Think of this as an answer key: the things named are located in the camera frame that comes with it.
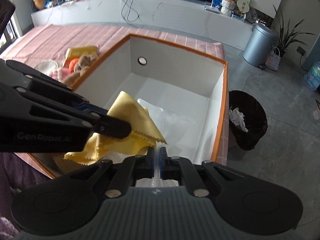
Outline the black round waste bin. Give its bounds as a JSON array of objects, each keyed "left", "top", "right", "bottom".
[{"left": 229, "top": 90, "right": 268, "bottom": 151}]

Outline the orange white storage box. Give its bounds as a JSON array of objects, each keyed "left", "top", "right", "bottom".
[{"left": 27, "top": 33, "right": 229, "bottom": 179}]

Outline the blue water jug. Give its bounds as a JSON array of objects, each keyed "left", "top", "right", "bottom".
[{"left": 304, "top": 61, "right": 320, "bottom": 91}]

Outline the white marble TV cabinet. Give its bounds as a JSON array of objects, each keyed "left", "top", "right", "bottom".
[{"left": 31, "top": 0, "right": 252, "bottom": 50}]

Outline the pink white knitted plush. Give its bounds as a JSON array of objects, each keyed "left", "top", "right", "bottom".
[{"left": 49, "top": 67, "right": 70, "bottom": 82}]

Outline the grey metal trash can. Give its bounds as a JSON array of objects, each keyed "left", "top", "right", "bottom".
[{"left": 242, "top": 23, "right": 278, "bottom": 67}]

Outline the white round pad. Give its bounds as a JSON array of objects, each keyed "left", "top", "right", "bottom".
[{"left": 34, "top": 60, "right": 59, "bottom": 76}]

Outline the black hanging cable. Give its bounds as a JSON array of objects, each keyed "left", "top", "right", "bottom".
[{"left": 120, "top": 0, "right": 140, "bottom": 23}]

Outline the yellow cleaning cloth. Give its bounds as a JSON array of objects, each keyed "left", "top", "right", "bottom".
[{"left": 64, "top": 91, "right": 166, "bottom": 165}]

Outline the potted green long-leaf plant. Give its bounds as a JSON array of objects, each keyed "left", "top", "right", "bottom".
[{"left": 273, "top": 5, "right": 315, "bottom": 58}]

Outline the brown plush towel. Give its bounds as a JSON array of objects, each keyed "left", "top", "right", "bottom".
[{"left": 62, "top": 54, "right": 98, "bottom": 87}]

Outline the orange knitted ball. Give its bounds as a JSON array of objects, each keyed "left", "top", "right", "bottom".
[{"left": 68, "top": 58, "right": 79, "bottom": 73}]

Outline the pink checkered tablecloth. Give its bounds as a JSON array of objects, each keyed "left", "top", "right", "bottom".
[{"left": 1, "top": 25, "right": 228, "bottom": 178}]

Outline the woven plastic basket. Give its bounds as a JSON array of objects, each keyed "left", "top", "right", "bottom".
[{"left": 265, "top": 47, "right": 281, "bottom": 71}]

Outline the teddy bear in pot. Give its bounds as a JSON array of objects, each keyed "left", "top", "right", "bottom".
[{"left": 221, "top": 0, "right": 235, "bottom": 17}]

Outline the round paper fan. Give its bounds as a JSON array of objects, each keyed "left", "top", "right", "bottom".
[{"left": 236, "top": 0, "right": 250, "bottom": 14}]

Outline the clear plastic bubble bag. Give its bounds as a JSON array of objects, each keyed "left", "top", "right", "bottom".
[{"left": 136, "top": 99, "right": 195, "bottom": 187}]

